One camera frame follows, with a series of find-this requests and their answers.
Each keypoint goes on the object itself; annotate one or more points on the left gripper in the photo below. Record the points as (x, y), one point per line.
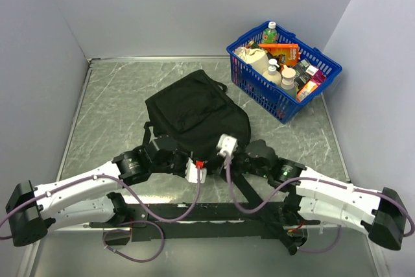
(185, 156)

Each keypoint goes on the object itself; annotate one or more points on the black backpack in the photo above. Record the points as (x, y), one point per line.
(195, 111)

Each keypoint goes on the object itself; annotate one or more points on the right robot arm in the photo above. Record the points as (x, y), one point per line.
(312, 196)

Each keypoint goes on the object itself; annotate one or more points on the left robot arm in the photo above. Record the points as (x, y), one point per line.
(34, 211)

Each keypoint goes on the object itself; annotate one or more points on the blue plastic basket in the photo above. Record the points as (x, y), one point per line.
(272, 98)

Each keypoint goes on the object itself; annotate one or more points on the beige lidded bottle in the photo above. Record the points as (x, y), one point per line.
(287, 83)

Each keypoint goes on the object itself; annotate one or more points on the cream pump bottle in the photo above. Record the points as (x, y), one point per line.
(272, 74)

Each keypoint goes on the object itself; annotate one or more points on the orange small carton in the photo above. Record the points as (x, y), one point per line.
(307, 90)

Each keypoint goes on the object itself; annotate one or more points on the black box with barcode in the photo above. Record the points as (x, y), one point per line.
(304, 73)

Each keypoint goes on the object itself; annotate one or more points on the beige cloth pouch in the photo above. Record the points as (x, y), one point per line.
(256, 58)

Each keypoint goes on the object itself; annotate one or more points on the magenta small box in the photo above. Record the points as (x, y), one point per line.
(318, 76)

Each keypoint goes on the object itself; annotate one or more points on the orange snack box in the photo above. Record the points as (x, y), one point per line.
(285, 53)

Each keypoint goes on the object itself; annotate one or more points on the green drink bottle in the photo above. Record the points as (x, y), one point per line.
(270, 34)

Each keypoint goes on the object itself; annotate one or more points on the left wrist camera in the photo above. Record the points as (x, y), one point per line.
(195, 171)

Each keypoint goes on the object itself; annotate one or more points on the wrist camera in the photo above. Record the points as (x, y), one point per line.
(226, 145)
(195, 171)

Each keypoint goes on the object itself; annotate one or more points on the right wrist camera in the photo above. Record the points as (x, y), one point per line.
(226, 145)

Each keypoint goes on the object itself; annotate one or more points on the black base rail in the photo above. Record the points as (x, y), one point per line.
(217, 220)

